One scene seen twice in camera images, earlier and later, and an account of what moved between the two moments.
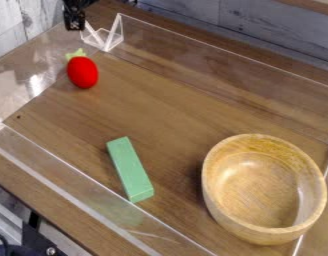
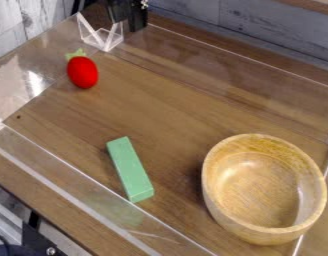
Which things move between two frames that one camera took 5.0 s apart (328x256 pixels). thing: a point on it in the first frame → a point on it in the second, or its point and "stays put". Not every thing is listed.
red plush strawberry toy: x=82 y=69 stays put
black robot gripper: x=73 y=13 → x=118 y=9
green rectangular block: x=132 y=174 stays put
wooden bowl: x=264 y=189 stays put
